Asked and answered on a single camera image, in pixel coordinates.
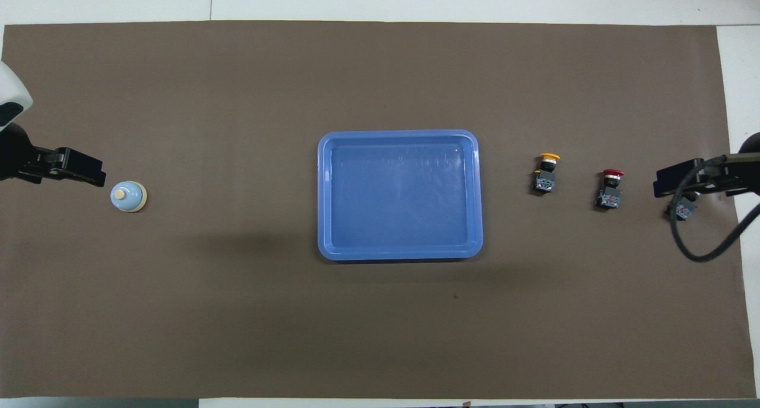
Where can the blue plastic tray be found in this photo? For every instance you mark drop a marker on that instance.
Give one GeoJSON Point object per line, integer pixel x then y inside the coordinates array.
{"type": "Point", "coordinates": [404, 206]}

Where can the green push button switch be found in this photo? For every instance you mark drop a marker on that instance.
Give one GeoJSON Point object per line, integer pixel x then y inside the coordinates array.
{"type": "Point", "coordinates": [686, 208]}

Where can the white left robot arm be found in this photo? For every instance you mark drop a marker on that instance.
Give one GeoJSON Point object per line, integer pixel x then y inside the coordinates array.
{"type": "Point", "coordinates": [12, 90]}

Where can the yellow push button switch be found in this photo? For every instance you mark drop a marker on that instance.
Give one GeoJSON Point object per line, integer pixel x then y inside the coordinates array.
{"type": "Point", "coordinates": [545, 179]}

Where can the red push button switch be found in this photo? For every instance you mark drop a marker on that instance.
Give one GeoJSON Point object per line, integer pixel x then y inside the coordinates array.
{"type": "Point", "coordinates": [610, 194]}

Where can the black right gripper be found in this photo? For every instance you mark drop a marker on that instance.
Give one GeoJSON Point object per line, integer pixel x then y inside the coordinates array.
{"type": "Point", "coordinates": [671, 179]}

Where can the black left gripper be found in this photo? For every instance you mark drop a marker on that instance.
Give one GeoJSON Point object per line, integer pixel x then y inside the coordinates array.
{"type": "Point", "coordinates": [65, 164]}

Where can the brown table mat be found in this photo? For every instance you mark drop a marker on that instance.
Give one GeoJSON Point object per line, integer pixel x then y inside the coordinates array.
{"type": "Point", "coordinates": [237, 313]}

